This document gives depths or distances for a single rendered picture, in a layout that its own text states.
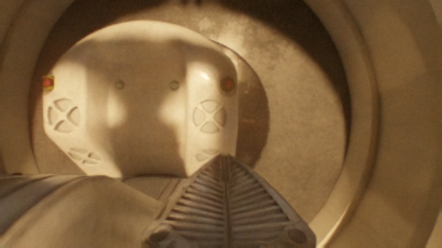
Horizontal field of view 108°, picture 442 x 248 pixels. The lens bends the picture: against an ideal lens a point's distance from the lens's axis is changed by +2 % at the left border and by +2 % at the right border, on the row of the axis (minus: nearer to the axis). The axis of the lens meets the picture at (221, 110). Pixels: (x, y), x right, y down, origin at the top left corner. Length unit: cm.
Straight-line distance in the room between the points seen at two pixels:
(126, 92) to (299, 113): 77
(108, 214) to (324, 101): 93
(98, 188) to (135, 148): 38
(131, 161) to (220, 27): 71
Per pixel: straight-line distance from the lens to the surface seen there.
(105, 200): 21
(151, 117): 54
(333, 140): 102
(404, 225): 92
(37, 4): 117
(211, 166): 17
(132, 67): 57
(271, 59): 89
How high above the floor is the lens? 82
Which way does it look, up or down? 88 degrees down
